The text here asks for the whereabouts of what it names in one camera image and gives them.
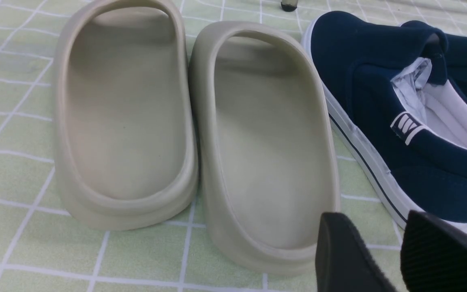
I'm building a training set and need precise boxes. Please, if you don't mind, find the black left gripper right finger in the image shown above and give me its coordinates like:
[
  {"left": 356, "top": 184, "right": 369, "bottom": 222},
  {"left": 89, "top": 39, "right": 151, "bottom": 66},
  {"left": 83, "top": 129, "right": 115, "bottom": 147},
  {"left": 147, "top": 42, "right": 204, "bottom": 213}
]
[{"left": 401, "top": 211, "right": 467, "bottom": 292}]

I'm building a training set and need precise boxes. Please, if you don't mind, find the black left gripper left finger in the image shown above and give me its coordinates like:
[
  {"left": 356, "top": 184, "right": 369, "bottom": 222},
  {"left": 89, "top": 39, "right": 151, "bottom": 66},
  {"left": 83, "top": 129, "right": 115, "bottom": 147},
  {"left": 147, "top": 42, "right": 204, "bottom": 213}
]
[{"left": 315, "top": 212, "right": 396, "bottom": 292}]

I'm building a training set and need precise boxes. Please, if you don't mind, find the navy slip-on shoe, left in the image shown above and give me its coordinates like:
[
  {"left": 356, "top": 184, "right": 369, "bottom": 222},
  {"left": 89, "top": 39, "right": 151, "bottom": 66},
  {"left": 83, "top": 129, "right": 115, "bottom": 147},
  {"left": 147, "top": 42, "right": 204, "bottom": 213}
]
[{"left": 301, "top": 11, "right": 467, "bottom": 234}]

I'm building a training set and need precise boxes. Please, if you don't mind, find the metal shoe rack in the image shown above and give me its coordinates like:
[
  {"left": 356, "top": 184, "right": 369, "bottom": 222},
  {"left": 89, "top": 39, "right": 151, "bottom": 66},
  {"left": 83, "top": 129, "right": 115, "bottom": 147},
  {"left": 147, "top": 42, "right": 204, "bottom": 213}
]
[{"left": 281, "top": 0, "right": 299, "bottom": 12}]

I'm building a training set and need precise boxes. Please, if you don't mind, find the tan foam slide, inner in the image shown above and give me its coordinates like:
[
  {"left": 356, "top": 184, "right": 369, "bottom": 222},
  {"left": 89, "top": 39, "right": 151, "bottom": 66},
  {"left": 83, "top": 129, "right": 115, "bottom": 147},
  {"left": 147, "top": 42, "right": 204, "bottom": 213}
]
[{"left": 189, "top": 21, "right": 340, "bottom": 276}]

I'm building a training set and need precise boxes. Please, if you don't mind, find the tan foam slide, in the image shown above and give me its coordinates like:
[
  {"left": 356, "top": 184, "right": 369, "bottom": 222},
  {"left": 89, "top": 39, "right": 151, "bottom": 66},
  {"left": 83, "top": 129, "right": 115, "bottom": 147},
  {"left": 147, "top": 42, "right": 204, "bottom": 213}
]
[
  {"left": 52, "top": 0, "right": 198, "bottom": 231},
  {"left": 189, "top": 21, "right": 340, "bottom": 276}
]

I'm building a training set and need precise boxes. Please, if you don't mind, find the tan foam slide, outer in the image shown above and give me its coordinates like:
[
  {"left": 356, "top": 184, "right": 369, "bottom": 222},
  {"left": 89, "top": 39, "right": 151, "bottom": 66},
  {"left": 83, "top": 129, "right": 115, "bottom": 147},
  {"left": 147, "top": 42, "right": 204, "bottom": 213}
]
[{"left": 52, "top": 0, "right": 198, "bottom": 231}]

